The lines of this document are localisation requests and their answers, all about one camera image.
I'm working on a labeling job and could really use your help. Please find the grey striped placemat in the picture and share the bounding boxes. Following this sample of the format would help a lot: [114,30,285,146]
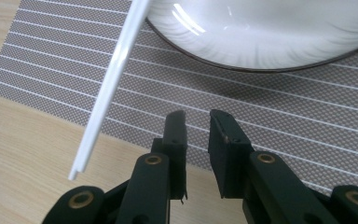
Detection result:
[0,0,358,195]

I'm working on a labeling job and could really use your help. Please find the white saucer with dark rim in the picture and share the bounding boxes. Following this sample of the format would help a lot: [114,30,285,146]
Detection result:
[145,0,358,74]

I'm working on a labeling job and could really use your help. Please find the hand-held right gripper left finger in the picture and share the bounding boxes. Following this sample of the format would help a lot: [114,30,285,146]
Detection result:
[150,110,189,202]

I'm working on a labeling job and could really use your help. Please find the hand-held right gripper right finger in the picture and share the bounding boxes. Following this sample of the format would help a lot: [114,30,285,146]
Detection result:
[207,108,255,200]

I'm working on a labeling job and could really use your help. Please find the white straw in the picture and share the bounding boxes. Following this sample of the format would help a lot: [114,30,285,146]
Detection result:
[67,0,152,182]

